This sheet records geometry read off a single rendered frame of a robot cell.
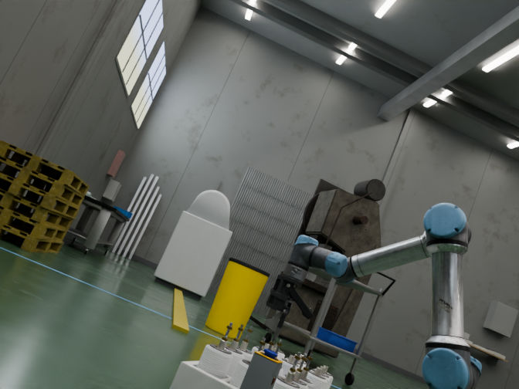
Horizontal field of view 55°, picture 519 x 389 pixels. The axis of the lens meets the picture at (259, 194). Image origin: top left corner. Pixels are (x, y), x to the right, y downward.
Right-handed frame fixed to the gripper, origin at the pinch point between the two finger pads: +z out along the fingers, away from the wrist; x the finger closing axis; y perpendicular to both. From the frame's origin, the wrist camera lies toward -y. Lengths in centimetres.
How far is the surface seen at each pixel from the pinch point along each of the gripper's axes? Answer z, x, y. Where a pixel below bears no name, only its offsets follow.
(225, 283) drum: -7, -280, 60
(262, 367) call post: 6.1, 33.3, 0.6
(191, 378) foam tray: 19.8, 15.7, 19.0
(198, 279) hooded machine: 4, -569, 138
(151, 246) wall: -13, -968, 346
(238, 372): 12.7, 14.8, 6.7
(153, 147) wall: -229, -945, 438
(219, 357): 11.2, 13.4, 13.7
